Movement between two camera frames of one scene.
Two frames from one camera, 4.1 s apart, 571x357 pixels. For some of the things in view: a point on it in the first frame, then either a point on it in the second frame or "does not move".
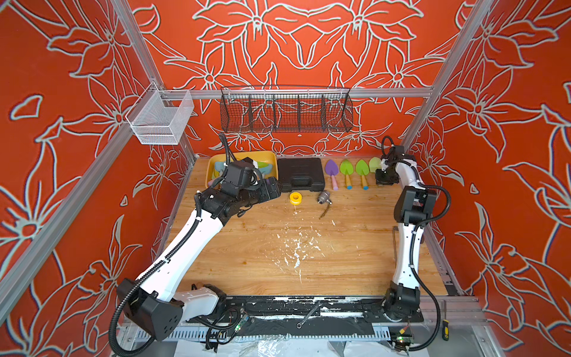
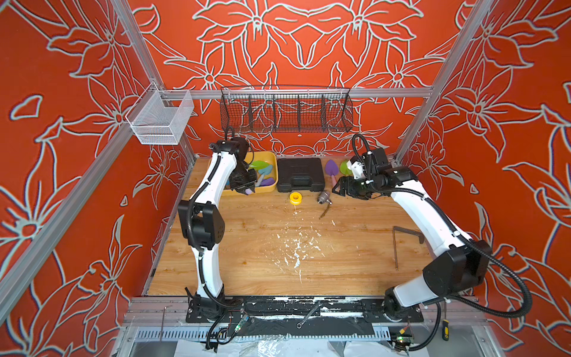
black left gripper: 268,195 -> 250,184
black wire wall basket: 286,109 does not move
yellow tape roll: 295,198 does not move
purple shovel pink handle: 331,168 does not move
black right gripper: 385,180 -> 352,187
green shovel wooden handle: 346,168 does not move
